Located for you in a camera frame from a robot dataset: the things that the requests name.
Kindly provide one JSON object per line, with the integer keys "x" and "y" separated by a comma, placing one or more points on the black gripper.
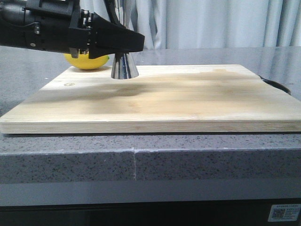
{"x": 62, "y": 26}

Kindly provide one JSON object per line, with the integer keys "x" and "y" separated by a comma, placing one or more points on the steel double jigger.
{"x": 123, "y": 65}

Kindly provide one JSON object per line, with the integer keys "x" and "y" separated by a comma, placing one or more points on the yellow lemon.
{"x": 83, "y": 62}

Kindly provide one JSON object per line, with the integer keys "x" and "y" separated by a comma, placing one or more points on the grey curtain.
{"x": 176, "y": 24}

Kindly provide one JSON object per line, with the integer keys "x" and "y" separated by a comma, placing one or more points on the wooden cutting board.
{"x": 163, "y": 98}

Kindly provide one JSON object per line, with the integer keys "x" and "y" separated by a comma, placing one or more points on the white QR code sticker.
{"x": 284, "y": 212}

